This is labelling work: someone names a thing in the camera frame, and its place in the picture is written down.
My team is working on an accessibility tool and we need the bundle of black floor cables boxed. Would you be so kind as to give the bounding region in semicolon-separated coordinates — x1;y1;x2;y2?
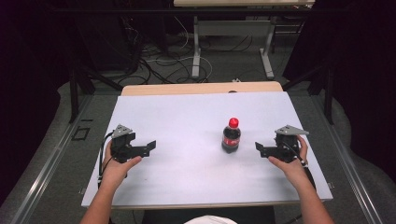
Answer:
116;15;216;86

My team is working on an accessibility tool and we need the white floor cable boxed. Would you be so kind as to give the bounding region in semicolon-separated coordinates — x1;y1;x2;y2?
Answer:
145;55;214;82

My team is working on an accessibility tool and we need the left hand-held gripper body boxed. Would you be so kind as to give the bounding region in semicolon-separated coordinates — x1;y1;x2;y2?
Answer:
110;124;138;164

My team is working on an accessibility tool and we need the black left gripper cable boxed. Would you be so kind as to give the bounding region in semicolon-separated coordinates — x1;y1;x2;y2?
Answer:
97;132;115;189

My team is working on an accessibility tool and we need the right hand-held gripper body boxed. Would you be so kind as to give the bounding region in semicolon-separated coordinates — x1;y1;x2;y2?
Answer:
274;124;310;164

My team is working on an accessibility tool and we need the light wooden table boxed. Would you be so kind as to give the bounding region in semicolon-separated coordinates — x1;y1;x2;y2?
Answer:
81;81;333;211

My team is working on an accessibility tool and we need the dark cloth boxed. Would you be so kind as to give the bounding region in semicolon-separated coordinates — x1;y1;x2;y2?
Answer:
141;205;276;224

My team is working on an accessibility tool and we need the metal floor rail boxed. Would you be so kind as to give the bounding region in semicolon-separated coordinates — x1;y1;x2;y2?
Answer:
310;94;385;224
8;94;95;224

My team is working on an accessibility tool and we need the white desk with metal legs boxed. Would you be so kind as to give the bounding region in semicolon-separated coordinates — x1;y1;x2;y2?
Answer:
173;0;316;80

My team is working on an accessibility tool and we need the dark cola bottle red label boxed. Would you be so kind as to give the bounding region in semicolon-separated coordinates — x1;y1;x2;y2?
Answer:
220;125;242;155

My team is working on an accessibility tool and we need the person's left hand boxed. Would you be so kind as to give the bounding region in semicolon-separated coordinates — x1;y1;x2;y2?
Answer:
101;140;144;187

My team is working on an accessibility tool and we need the person's right hand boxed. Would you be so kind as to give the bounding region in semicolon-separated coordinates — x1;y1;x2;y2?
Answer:
268;134;310;188

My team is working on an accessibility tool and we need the person's white shirt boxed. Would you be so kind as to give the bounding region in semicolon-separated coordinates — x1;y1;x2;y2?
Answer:
183;215;238;224

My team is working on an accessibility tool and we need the black metal stand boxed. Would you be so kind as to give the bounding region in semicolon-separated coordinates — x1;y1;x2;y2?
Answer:
68;60;124;124
281;60;336;126

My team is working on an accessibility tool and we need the white table mat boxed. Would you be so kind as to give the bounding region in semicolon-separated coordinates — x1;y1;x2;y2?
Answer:
81;91;333;209

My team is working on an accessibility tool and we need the dark curtain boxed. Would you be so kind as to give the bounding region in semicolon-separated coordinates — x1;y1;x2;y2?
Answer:
281;0;396;185
0;0;76;206

